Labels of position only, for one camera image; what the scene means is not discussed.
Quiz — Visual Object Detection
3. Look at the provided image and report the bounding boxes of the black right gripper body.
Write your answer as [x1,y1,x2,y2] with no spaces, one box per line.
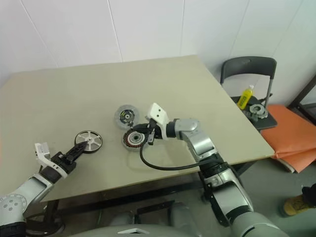
[142,119,163,146]

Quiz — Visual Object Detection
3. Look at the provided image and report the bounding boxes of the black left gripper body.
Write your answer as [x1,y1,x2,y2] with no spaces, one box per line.
[50,151,78,175]

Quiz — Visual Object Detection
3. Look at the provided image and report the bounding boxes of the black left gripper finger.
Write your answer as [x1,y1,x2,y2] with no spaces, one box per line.
[64,142,87,158]
[68,143,88,163]

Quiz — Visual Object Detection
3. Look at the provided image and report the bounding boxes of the round motor housing with windings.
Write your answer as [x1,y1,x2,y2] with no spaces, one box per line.
[121,130,147,150]

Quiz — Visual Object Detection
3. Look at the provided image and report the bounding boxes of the grey round motor lid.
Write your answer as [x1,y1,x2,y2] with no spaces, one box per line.
[114,104,141,130]

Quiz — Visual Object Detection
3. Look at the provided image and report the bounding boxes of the black spoked rotor wheel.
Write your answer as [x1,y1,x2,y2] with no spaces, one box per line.
[74,130,103,155]

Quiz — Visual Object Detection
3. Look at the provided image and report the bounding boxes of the grey metal motor part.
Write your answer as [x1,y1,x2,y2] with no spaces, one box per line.
[244,103,270,122]

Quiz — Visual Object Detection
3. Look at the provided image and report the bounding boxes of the black round floor base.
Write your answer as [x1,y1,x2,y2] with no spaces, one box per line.
[24,212,66,236]

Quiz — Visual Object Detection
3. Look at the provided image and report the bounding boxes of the grey rounded shape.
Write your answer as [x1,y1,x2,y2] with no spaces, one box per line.
[108,211,136,226]

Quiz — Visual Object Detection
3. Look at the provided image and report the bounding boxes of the yellow drink bottle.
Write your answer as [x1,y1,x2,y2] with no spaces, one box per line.
[237,84,255,110]

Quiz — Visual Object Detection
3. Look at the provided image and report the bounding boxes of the grey robot torso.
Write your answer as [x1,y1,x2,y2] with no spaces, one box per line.
[82,211,291,237]

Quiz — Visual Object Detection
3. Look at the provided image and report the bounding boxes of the dark grey folding chair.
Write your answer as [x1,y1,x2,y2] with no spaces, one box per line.
[220,56,278,132]

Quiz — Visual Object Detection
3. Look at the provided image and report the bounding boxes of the orange foam mat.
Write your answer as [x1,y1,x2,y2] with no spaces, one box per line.
[260,104,316,159]
[274,142,316,174]

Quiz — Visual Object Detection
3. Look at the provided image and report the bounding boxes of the yellow shoe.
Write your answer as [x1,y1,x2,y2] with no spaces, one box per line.
[283,194,315,218]

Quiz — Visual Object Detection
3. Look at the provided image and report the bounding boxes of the black trouser leg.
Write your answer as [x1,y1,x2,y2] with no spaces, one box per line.
[301,183,316,201]

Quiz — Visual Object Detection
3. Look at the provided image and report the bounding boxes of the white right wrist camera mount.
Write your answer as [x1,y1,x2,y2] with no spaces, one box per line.
[144,102,171,140]

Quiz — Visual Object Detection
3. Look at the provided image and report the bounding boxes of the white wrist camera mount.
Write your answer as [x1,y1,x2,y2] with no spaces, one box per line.
[144,102,171,140]
[34,142,68,179]

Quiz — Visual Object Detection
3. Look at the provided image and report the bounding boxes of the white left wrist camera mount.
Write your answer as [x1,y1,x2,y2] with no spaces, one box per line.
[34,142,68,179]

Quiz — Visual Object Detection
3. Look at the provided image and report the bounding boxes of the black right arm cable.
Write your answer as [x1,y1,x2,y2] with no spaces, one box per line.
[139,141,224,171]

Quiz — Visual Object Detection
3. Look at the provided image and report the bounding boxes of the black metal table frame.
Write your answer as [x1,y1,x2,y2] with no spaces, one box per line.
[43,158,255,224]

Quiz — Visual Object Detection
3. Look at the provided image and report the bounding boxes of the dark metal frame with glass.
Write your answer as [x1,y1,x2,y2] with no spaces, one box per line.
[287,73,316,119]

